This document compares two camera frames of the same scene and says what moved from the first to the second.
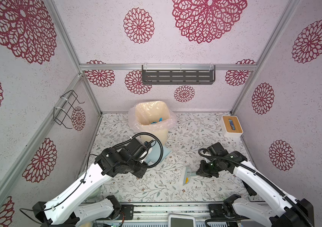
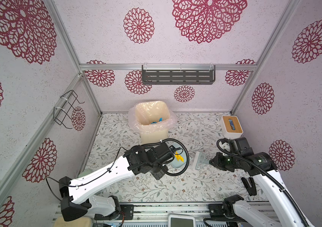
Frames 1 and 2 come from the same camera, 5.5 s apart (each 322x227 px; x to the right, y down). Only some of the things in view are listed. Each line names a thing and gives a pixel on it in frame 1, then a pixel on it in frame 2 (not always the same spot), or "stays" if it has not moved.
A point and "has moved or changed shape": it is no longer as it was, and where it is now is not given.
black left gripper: x=141 y=173 → x=164 y=169
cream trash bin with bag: x=152 y=117 stays
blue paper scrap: x=160 y=119 stays
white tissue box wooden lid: x=231 y=126 stays
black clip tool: x=250 y=191 stays
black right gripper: x=201 y=170 → x=216 y=162
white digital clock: x=181 y=220 stays
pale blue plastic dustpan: x=156 y=154 has moved or changed shape
